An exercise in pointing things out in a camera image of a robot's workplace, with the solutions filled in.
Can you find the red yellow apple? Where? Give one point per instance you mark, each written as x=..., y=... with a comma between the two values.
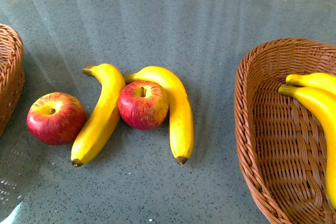
x=56, y=118
x=143, y=105

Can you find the yellow banana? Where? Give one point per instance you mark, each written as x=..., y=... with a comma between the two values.
x=104, y=118
x=181, y=124

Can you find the right brown wicker basket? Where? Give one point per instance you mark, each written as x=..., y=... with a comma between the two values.
x=280, y=144

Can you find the brown wicker basket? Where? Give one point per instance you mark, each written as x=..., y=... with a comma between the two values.
x=280, y=144
x=12, y=72

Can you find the front banana in basket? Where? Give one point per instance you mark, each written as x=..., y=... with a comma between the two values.
x=321, y=104

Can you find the banana in basket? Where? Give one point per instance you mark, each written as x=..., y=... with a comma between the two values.
x=320, y=80
x=321, y=104

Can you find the left brown wicker basket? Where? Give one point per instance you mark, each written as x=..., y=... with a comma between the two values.
x=12, y=72

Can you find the rear banana in basket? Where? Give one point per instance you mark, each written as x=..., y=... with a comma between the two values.
x=320, y=80

